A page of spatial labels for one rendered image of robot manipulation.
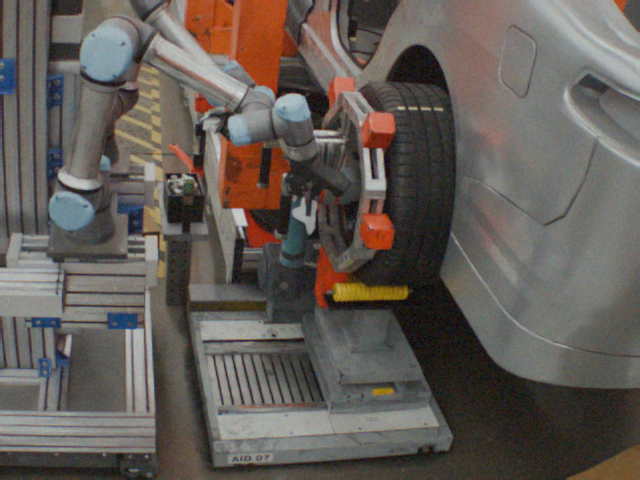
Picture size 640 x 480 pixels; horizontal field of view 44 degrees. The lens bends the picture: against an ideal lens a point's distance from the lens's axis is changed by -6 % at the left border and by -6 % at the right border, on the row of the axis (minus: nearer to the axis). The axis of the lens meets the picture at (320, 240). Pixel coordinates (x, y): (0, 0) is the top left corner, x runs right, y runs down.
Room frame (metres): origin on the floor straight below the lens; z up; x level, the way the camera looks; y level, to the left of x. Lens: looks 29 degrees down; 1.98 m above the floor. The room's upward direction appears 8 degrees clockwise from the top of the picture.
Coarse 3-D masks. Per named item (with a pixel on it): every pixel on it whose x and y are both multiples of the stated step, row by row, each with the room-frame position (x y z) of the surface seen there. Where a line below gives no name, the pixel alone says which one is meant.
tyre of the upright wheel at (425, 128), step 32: (384, 96) 2.40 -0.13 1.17; (416, 96) 2.43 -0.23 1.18; (448, 96) 2.47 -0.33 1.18; (416, 128) 2.29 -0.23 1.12; (448, 128) 2.33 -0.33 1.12; (416, 160) 2.22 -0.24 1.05; (448, 160) 2.25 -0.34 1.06; (416, 192) 2.18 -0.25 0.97; (448, 192) 2.20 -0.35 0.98; (416, 224) 2.15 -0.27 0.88; (448, 224) 2.18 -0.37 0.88; (384, 256) 2.17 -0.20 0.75; (416, 256) 2.18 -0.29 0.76
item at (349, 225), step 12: (372, 108) 2.48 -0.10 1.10; (372, 156) 2.47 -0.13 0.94; (384, 156) 2.38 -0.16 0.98; (372, 168) 2.52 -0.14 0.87; (384, 168) 2.43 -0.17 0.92; (348, 204) 2.61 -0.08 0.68; (372, 204) 2.40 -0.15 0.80; (384, 204) 2.34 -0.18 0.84; (348, 216) 2.58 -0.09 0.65; (348, 228) 2.54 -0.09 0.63; (348, 240) 2.50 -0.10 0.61
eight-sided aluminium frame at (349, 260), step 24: (360, 96) 2.51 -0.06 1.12; (336, 120) 2.64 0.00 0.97; (360, 120) 2.31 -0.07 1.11; (360, 144) 2.28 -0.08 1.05; (360, 168) 2.24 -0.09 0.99; (384, 192) 2.18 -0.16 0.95; (336, 216) 2.57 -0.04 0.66; (360, 216) 2.18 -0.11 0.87; (336, 240) 2.49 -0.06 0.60; (360, 240) 2.17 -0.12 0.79; (336, 264) 2.31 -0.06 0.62; (360, 264) 2.25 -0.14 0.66
